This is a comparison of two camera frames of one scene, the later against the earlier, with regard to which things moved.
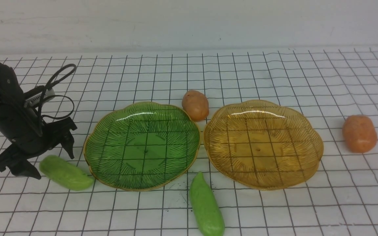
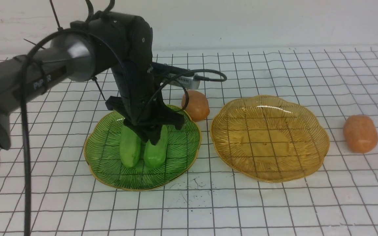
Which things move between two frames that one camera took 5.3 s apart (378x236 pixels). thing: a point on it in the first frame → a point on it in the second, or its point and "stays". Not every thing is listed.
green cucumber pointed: (208, 214) → (154, 155)
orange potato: (359, 133) stays
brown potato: (196, 104) stays
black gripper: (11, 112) → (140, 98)
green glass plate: (141, 146) stays
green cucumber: (65, 174) → (130, 146)
